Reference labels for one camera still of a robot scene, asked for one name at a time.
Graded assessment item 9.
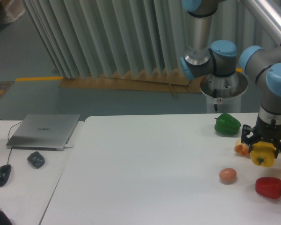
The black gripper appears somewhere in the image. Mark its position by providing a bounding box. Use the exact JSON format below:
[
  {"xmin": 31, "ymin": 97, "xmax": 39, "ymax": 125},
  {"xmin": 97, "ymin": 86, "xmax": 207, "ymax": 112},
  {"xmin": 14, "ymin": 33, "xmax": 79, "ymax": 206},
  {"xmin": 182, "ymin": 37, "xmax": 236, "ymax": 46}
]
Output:
[{"xmin": 241, "ymin": 116, "xmax": 281, "ymax": 158}]

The yellow bell pepper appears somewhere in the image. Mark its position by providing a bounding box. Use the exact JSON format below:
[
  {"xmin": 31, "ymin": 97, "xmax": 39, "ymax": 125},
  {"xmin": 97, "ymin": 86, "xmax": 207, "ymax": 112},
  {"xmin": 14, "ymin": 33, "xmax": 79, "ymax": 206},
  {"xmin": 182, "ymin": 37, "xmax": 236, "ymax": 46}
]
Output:
[{"xmin": 250, "ymin": 142, "xmax": 276, "ymax": 167}]

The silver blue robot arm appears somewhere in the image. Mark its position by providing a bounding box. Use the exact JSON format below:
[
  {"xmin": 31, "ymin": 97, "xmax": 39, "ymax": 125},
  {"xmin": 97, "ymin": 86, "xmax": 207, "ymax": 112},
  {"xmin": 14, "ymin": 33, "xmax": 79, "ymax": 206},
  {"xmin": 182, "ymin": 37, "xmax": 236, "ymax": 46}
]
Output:
[{"xmin": 180, "ymin": 0, "xmax": 281, "ymax": 157}]

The green bell pepper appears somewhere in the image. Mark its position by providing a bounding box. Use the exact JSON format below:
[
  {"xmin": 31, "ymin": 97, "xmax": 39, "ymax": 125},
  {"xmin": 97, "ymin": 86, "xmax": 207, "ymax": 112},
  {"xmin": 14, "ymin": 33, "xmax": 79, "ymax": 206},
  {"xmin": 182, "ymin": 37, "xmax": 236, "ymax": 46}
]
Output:
[{"xmin": 214, "ymin": 113, "xmax": 241, "ymax": 136}]

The red bell pepper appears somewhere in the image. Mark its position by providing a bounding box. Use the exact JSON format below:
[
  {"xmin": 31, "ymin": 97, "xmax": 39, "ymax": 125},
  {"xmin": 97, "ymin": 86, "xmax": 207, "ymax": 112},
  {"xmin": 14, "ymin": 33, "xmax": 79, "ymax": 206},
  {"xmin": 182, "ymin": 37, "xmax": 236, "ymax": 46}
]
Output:
[{"xmin": 255, "ymin": 177, "xmax": 281, "ymax": 199}]

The bread loaf piece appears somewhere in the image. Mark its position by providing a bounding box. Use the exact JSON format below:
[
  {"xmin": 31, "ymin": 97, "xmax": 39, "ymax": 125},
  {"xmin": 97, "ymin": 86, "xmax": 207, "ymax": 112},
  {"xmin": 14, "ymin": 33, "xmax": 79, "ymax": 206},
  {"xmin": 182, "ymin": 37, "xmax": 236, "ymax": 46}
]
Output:
[{"xmin": 234, "ymin": 139, "xmax": 250, "ymax": 157}]

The brown egg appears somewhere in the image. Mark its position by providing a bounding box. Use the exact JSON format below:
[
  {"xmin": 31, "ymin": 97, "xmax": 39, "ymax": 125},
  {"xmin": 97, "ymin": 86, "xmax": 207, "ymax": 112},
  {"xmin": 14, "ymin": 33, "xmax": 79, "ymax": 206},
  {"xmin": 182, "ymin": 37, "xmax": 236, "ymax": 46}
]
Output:
[{"xmin": 219, "ymin": 168, "xmax": 237, "ymax": 183}]

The brown cardboard sheet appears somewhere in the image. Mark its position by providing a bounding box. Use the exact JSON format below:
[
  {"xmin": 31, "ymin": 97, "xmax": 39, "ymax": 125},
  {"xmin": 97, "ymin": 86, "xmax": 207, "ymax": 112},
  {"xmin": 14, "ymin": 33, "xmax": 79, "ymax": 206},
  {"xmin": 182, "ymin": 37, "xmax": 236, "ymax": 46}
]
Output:
[{"xmin": 59, "ymin": 68, "xmax": 202, "ymax": 97}]

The white usb plug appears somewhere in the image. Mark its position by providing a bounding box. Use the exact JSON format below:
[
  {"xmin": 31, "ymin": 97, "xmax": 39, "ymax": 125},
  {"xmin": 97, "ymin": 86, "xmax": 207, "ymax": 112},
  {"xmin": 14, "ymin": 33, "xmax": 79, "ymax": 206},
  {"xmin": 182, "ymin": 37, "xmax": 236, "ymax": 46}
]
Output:
[{"xmin": 64, "ymin": 145, "xmax": 74, "ymax": 149}]

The grey pleated curtain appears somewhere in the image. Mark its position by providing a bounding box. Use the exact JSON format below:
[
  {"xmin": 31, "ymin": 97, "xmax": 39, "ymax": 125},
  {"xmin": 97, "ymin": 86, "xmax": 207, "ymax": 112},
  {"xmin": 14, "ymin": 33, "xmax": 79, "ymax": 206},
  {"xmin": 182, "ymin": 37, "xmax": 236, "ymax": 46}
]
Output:
[{"xmin": 20, "ymin": 0, "xmax": 281, "ymax": 79}]

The silver laptop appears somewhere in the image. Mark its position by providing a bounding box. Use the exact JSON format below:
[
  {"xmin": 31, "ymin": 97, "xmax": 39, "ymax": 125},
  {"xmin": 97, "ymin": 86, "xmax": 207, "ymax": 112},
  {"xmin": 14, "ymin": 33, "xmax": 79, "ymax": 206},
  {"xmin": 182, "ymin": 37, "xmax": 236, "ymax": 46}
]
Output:
[{"xmin": 6, "ymin": 114, "xmax": 80, "ymax": 150}]

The small black controller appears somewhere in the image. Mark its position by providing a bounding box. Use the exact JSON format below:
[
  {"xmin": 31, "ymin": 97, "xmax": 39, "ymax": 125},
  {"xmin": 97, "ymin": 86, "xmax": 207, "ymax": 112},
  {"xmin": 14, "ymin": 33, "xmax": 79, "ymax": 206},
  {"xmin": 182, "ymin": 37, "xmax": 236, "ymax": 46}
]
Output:
[{"xmin": 27, "ymin": 151, "xmax": 45, "ymax": 169}]

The black computer mouse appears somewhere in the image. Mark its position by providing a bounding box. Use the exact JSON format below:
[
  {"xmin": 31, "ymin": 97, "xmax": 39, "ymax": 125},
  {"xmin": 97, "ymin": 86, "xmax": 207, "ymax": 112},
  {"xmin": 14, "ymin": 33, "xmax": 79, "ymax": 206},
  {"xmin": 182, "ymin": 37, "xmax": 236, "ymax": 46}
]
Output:
[{"xmin": 0, "ymin": 164, "xmax": 12, "ymax": 187}]

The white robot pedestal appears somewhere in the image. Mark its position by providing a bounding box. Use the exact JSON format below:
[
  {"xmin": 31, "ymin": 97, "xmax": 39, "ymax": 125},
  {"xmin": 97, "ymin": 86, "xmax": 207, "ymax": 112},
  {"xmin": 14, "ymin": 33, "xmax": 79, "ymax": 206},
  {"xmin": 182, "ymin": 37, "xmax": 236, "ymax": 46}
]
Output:
[{"xmin": 200, "ymin": 72, "xmax": 248, "ymax": 113}]

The black mouse cable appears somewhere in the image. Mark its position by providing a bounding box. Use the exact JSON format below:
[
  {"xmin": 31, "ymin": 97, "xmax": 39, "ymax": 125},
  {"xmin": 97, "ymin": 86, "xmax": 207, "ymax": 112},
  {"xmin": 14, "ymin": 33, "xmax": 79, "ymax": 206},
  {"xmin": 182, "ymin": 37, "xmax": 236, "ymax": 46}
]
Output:
[{"xmin": 0, "ymin": 119, "xmax": 24, "ymax": 166}]

